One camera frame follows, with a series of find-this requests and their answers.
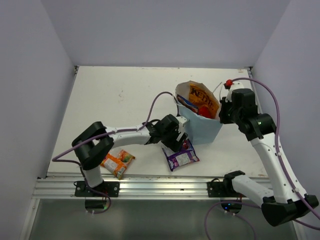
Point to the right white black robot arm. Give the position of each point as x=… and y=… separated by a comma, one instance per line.
x=287, y=200

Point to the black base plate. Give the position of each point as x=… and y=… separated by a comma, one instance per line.
x=218, y=189
x=110, y=188

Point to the light blue paper bag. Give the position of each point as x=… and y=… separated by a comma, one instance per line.
x=200, y=130

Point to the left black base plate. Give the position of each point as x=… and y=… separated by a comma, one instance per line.
x=110, y=188

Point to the red gummy candy bag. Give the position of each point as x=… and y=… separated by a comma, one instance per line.
x=204, y=112

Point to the yellow Kettle chips bag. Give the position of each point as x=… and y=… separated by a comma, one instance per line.
x=200, y=96

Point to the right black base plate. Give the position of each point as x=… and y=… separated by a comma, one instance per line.
x=218, y=189

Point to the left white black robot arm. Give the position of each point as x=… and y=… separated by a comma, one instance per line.
x=93, y=144

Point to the orange snack packet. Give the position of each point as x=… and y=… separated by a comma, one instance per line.
x=117, y=162

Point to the red emergency knob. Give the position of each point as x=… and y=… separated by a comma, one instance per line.
x=228, y=84

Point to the blue Burts chips bag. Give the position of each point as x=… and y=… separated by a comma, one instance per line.
x=186, y=103

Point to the aluminium mounting rail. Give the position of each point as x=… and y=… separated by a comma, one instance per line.
x=130, y=188

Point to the purple snack packet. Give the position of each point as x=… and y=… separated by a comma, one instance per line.
x=185, y=156

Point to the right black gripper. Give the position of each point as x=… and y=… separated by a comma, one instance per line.
x=223, y=118

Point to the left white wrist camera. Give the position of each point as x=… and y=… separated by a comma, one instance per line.
x=182, y=121

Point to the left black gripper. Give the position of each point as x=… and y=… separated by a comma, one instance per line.
x=174, y=144

